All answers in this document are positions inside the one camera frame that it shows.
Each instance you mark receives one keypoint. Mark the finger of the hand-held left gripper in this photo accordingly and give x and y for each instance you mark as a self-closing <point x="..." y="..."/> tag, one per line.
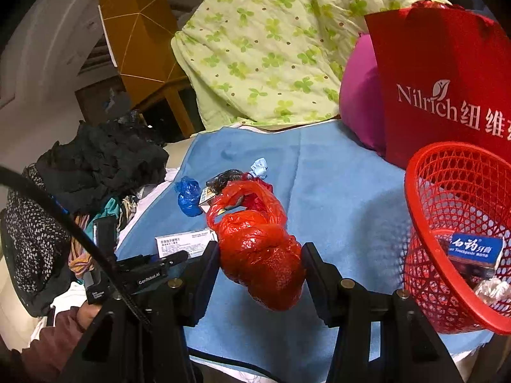
<point x="175" y="257"/>

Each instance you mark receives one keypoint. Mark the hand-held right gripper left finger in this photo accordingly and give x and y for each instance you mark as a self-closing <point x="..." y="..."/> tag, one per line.
<point x="205" y="271"/>

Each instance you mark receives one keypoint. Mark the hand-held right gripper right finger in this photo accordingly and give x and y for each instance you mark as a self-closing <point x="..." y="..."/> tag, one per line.
<point x="315" y="275"/>

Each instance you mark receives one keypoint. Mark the white medicine box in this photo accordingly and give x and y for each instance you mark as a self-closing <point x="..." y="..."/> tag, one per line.
<point x="179" y="243"/>

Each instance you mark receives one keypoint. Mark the red plastic mesh basket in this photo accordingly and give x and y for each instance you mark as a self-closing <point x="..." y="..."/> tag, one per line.
<point x="439" y="183"/>

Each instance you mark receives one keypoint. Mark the person's left forearm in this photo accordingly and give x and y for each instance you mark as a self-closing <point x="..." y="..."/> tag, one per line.
<point x="48" y="347"/>

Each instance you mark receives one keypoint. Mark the person's left hand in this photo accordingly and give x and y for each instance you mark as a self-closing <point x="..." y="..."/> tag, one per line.
<point x="88" y="317"/>

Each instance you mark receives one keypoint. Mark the multicoloured cloth pile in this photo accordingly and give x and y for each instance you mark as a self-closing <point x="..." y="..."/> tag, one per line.
<point x="111" y="207"/>

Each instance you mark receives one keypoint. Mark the crumpled blue plastic bag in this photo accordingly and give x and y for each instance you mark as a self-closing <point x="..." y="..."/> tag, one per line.
<point x="187" y="197"/>

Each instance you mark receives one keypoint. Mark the light blue towel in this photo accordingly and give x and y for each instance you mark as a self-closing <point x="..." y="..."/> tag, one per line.
<point x="339" y="207"/>

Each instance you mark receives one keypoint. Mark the black white speckled cloth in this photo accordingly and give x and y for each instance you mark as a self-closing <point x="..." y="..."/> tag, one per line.
<point x="32" y="239"/>

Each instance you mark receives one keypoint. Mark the crumpled black plastic bag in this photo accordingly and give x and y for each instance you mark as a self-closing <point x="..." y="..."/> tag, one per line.
<point x="225" y="179"/>

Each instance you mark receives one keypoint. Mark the light blue wrapper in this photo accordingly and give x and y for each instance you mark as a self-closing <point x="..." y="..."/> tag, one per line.
<point x="258" y="167"/>

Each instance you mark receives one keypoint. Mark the blue toothpaste box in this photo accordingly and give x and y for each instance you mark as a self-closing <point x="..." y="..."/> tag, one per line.
<point x="475" y="251"/>

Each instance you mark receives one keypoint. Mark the crumpled white tissue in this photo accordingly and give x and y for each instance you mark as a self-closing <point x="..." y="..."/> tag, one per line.
<point x="493" y="291"/>

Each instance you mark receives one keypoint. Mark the pink pillow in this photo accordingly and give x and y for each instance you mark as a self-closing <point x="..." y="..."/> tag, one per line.
<point x="359" y="99"/>

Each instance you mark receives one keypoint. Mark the green clover print quilt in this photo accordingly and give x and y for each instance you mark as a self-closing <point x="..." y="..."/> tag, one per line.
<point x="271" y="48"/>

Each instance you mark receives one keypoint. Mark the red tote bag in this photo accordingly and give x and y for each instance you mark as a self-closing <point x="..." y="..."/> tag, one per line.
<point x="439" y="56"/>

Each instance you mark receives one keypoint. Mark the shiny red plastic bag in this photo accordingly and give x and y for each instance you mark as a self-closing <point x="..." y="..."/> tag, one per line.
<point x="431" y="4"/>

